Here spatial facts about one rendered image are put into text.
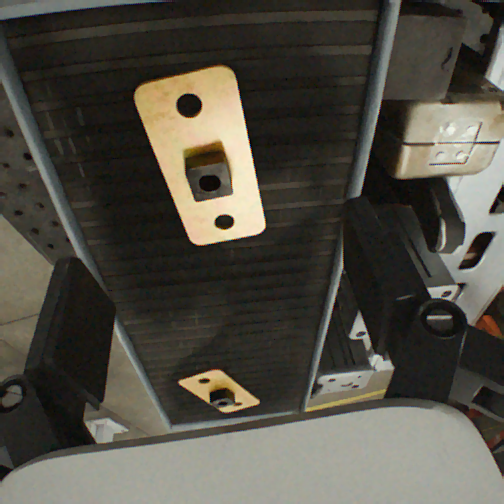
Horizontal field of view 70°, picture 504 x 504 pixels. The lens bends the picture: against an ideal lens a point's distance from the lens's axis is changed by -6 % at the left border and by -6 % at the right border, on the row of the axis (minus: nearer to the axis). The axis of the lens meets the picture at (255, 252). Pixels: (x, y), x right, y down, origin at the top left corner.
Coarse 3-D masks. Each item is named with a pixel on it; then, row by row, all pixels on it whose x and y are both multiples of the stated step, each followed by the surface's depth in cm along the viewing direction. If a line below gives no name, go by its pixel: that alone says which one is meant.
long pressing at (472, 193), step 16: (496, 16) 28; (496, 32) 28; (496, 48) 29; (480, 64) 31; (496, 64) 30; (496, 80) 31; (496, 160) 38; (464, 176) 39; (480, 176) 39; (496, 176) 39; (464, 192) 41; (480, 192) 41; (496, 192) 41; (464, 208) 42; (480, 208) 43; (480, 224) 45; (496, 224) 45; (496, 240) 47; (448, 256) 48; (464, 256) 49; (496, 256) 50; (464, 272) 51; (480, 272) 52; (496, 272) 52; (464, 288) 54; (480, 288) 55; (496, 288) 56; (464, 304) 58; (480, 304) 58; (368, 352) 67; (384, 368) 71
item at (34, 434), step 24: (0, 384) 9; (24, 384) 9; (0, 408) 9; (24, 408) 9; (48, 408) 9; (0, 432) 8; (24, 432) 8; (48, 432) 8; (72, 432) 10; (24, 456) 8
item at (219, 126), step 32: (160, 96) 14; (224, 96) 14; (160, 128) 14; (192, 128) 15; (224, 128) 15; (160, 160) 15; (192, 160) 15; (224, 160) 15; (192, 192) 16; (224, 192) 16; (256, 192) 17; (192, 224) 18; (256, 224) 19
